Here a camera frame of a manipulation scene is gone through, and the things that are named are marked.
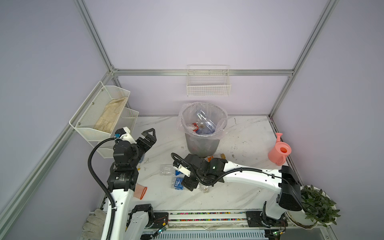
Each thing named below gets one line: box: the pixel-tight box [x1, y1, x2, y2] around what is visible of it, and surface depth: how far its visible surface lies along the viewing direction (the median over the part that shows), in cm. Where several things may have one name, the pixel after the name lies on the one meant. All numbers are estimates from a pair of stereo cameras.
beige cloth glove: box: [94, 97, 128, 134], surface depth 81 cm
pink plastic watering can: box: [268, 132, 292, 166], surface depth 90 cm
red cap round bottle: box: [191, 122, 199, 132], surface depth 97 cm
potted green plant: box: [286, 185, 341, 229], surface depth 64 cm
